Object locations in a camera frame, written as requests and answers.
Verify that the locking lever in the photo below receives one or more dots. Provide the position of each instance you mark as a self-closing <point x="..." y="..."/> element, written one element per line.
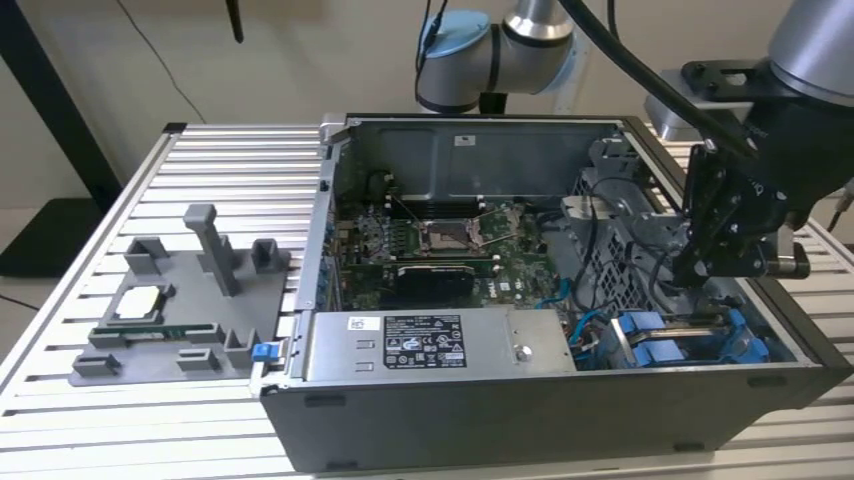
<point x="407" y="209"/>

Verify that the green RAM stick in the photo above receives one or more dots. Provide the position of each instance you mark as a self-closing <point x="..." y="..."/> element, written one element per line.
<point x="173" y="332"/>

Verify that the silver power supply unit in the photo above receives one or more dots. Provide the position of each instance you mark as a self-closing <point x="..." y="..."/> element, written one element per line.
<point x="334" y="350"/>

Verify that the black stand with base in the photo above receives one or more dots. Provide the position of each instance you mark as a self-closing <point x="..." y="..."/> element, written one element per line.
<point x="56" y="90"/>

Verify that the metal disk bay cage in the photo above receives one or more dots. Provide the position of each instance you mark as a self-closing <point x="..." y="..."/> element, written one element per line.
<point x="607" y="270"/>

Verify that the black antenna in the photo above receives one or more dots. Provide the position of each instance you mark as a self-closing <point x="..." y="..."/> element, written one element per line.
<point x="235" y="20"/>

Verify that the hard disk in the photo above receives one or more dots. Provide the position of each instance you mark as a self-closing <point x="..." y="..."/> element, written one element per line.
<point x="639" y="321"/>
<point x="656" y="354"/>

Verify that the silver CPU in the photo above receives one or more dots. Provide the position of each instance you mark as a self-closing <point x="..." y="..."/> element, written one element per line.
<point x="139" y="302"/>

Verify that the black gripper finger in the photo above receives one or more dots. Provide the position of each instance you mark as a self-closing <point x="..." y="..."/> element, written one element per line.
<point x="740" y="240"/>
<point x="703" y="190"/>

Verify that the green motherboard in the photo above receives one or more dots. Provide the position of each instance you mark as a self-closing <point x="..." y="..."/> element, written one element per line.
<point x="520" y="280"/>

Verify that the grey parts rack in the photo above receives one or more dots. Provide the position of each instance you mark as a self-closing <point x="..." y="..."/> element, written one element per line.
<point x="193" y="300"/>

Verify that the graphics card with black fan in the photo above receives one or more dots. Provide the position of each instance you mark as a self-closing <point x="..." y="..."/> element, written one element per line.
<point x="434" y="285"/>

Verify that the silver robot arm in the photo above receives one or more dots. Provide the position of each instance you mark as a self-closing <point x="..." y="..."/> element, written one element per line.
<point x="460" y="75"/>

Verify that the black camera bracket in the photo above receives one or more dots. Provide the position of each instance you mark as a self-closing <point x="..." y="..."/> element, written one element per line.
<point x="700" y="72"/>

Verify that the blue case latch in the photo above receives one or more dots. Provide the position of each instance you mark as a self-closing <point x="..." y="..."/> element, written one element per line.
<point x="265" y="351"/>

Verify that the CPU socket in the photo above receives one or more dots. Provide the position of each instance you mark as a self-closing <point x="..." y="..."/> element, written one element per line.
<point x="446" y="235"/>

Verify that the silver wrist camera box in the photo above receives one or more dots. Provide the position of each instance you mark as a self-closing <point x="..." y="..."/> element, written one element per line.
<point x="656" y="115"/>

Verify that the open grey PC case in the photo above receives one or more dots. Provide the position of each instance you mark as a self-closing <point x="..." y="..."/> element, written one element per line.
<point x="467" y="425"/>

